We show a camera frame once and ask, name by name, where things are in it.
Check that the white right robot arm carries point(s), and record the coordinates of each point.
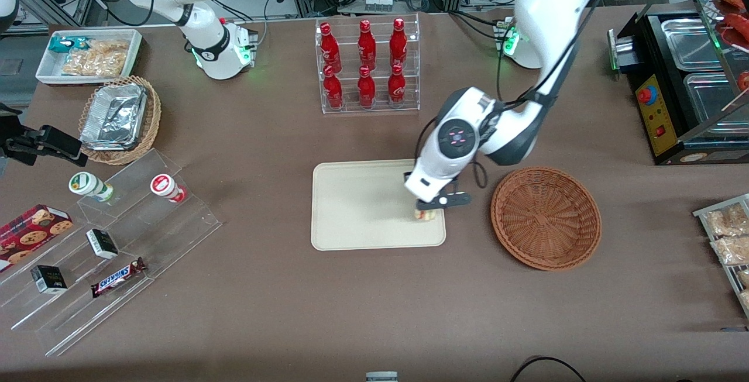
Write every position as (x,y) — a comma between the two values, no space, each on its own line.
(202,19)

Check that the round brown wicker basket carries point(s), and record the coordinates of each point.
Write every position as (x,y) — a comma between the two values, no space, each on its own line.
(547,218)

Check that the steel food pan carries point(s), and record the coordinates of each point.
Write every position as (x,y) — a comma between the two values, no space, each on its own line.
(690,42)
(711,104)

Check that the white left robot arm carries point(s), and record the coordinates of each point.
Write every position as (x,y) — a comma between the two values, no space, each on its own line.
(553,7)

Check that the green lid yogurt cup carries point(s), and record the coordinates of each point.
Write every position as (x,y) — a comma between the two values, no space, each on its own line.
(88,184)

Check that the clear acrylic bottle rack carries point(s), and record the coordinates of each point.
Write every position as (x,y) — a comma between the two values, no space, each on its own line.
(377,107)

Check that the beige rectangular serving tray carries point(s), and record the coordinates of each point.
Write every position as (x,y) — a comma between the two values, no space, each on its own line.
(363,206)

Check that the red lid yogurt cup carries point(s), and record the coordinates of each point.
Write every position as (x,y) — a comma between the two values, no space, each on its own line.
(164,186)

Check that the clear bag of pastry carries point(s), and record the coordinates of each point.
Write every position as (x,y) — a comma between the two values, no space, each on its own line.
(725,220)
(731,250)
(743,278)
(745,300)

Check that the red cookie box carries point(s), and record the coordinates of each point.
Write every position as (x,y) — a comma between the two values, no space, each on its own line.
(32,233)

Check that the teal snack packet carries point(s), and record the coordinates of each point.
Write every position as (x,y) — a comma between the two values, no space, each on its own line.
(61,44)

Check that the clear acrylic stepped shelf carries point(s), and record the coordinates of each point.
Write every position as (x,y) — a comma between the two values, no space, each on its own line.
(70,317)
(175,230)

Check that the small grey device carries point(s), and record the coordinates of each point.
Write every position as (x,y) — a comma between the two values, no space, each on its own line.
(381,377)

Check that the clear bag of crackers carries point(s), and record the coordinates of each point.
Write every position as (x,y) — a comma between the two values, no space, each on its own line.
(96,59)

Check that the red cola bottle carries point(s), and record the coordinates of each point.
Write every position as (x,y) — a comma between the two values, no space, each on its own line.
(398,42)
(366,89)
(333,89)
(329,48)
(397,86)
(367,45)

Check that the small black white carton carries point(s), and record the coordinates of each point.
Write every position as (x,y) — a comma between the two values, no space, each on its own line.
(102,243)

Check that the Snickers chocolate bar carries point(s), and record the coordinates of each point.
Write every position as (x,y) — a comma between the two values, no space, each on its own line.
(117,277)

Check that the oval light wicker basket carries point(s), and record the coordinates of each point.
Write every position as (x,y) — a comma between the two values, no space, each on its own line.
(153,113)

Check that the red emergency stop button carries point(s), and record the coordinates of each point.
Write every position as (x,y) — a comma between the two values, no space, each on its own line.
(647,95)

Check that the white rectangular plastic bin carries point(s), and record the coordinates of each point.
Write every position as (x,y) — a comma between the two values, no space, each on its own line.
(47,72)

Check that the black hot food display machine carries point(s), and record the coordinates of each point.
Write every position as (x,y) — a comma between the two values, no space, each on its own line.
(658,119)

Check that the white power strip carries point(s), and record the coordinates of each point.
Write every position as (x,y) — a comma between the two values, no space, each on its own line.
(378,3)

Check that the triangle sandwich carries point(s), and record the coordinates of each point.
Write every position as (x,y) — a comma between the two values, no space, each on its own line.
(426,216)

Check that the aluminium foil container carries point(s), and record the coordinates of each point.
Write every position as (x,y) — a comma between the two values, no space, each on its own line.
(114,116)

